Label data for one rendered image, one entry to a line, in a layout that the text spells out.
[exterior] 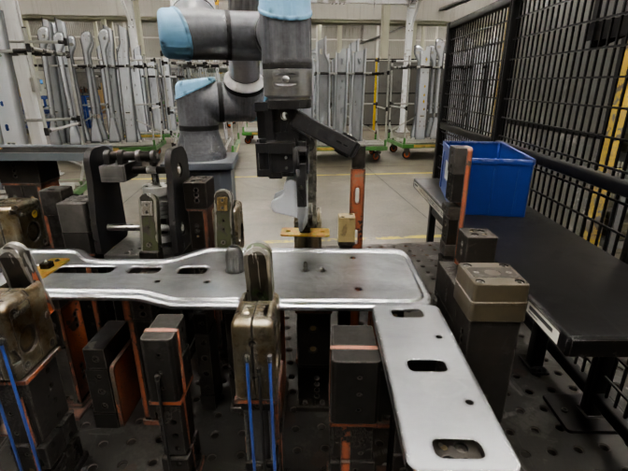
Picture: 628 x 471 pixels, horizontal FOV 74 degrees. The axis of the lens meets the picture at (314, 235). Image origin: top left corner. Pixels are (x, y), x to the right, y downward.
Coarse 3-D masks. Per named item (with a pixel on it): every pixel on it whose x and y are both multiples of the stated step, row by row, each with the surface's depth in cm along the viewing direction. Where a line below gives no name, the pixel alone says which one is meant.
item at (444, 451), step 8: (440, 440) 41; (448, 440) 41; (456, 440) 41; (464, 440) 41; (472, 440) 41; (440, 448) 40; (448, 448) 40; (456, 448) 40; (464, 448) 40; (472, 448) 40; (440, 456) 39; (448, 456) 39; (456, 456) 39; (464, 456) 39; (472, 456) 39; (480, 456) 39
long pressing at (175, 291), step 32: (32, 256) 81; (64, 256) 81; (192, 256) 81; (224, 256) 81; (288, 256) 81; (320, 256) 81; (352, 256) 81; (384, 256) 81; (64, 288) 68; (96, 288) 68; (128, 288) 68; (160, 288) 68; (192, 288) 68; (224, 288) 68; (288, 288) 68; (320, 288) 68; (352, 288) 68; (384, 288) 68; (416, 288) 68
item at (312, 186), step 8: (312, 144) 79; (312, 152) 83; (312, 160) 84; (312, 168) 84; (312, 176) 84; (312, 184) 84; (312, 192) 85; (312, 200) 84; (312, 208) 85; (312, 216) 85
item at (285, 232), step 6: (282, 228) 73; (288, 228) 73; (294, 228) 73; (306, 228) 71; (312, 228) 74; (318, 228) 74; (324, 228) 74; (282, 234) 71; (288, 234) 71; (294, 234) 71; (300, 234) 71; (306, 234) 71; (312, 234) 71; (318, 234) 71; (324, 234) 71
